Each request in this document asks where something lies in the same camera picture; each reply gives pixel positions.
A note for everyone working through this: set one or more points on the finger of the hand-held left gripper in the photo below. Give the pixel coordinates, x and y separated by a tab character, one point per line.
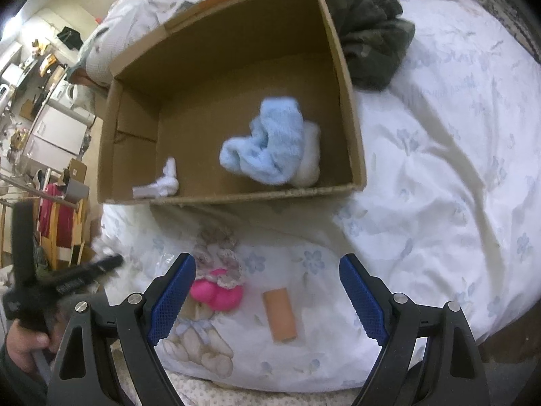
23	241
84	274

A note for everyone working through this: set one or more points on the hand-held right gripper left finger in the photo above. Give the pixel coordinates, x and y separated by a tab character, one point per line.
169	300

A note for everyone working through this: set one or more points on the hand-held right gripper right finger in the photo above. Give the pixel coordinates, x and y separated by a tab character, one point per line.
364	300

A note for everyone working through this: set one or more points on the pink plush toy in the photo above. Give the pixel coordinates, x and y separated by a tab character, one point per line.
215	296

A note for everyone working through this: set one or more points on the brown sponge block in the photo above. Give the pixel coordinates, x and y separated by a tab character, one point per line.
281	315

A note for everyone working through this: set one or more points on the brown cardboard box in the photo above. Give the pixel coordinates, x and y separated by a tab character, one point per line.
236	76

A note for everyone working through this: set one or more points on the person's left forearm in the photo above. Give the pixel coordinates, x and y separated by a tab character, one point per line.
19	382

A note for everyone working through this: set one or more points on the person's left hand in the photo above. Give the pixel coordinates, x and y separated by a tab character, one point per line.
26	346

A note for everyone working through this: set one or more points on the wooden rack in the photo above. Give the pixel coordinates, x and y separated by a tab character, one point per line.
46	258

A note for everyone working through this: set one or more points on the red bag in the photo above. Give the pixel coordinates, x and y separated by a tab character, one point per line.
59	220

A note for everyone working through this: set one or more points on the small cardboard carton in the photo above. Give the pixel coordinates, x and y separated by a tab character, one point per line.
77	172

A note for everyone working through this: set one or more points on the cream dotted bedsheet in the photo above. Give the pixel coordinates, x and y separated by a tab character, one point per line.
198	393

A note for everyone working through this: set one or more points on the small white sock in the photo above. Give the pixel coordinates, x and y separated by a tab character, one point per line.
162	186

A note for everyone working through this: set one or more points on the white cabinet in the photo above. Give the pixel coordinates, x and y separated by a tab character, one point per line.
57	131

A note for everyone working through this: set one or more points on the white floral quilt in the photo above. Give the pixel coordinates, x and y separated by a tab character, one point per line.
422	177

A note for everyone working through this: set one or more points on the white fluffy cloth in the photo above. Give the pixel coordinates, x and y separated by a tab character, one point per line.
308	160

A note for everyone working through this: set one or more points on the light blue fluffy sock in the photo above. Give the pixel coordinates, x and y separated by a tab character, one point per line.
266	143

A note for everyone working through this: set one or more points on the dark camouflage garment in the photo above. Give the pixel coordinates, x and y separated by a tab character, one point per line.
367	29

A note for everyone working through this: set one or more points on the dark patterned blanket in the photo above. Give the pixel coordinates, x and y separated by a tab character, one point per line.
503	12

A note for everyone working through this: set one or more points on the black cloth on wall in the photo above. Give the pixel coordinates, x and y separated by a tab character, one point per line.
69	37

